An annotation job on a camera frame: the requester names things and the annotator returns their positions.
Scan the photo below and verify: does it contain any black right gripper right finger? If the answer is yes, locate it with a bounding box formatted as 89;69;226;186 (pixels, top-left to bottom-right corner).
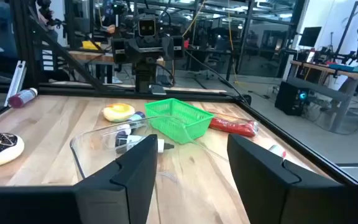
227;133;346;224

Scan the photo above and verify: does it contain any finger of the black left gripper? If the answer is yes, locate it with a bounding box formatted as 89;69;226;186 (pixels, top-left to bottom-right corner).
111;37;127;65
168;35;185;61

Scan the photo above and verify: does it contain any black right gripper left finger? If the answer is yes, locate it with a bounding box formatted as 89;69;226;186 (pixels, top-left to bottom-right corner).
73;134;158;224

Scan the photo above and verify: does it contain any black food colouring bottle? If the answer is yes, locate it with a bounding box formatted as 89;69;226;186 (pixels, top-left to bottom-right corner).
114;133;175;154

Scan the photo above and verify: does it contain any orange glazed toy donut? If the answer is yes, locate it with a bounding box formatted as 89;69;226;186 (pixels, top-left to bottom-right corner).
102;103;136;123

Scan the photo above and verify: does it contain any purple food colouring bottle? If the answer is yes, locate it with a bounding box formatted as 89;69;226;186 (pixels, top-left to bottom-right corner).
116;111;147;136

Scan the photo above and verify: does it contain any dark red food colouring bottle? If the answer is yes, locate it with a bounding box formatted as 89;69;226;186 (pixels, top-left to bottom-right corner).
7;87;39;109

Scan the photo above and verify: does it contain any yellow box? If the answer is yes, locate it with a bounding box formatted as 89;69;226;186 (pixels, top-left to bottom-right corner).
81;40;102;51

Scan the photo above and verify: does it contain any wooden side table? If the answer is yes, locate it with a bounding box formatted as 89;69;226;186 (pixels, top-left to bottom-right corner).
68;49;117;85

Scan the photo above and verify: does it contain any clear plastic bin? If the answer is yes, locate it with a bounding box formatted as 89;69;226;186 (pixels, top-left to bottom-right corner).
69;115;229;182

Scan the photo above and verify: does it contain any green plastic basket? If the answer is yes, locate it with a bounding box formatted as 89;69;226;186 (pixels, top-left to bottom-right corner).
144;98;215;145

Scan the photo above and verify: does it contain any red snack packet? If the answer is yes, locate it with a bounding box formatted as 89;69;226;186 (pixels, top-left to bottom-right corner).
209;115;259;138

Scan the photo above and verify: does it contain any black computer tower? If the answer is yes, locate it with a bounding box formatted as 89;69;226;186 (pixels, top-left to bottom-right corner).
274;81;309;117

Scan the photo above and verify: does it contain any white aluminium bar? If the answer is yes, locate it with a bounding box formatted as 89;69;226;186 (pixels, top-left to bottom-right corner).
4;60;27;108

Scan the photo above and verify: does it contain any wooden desk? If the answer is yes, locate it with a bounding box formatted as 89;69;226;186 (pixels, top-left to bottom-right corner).
286;60;358;132

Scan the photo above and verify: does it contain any black computer monitor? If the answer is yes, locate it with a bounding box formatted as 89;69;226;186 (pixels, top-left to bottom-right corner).
298;26;323;48

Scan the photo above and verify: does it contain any yellow hanging cable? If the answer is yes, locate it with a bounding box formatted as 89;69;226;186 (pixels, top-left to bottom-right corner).
227;0;239;85
181;0;206;38

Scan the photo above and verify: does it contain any black cable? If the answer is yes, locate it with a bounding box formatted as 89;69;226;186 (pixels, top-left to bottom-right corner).
183;49;250;102

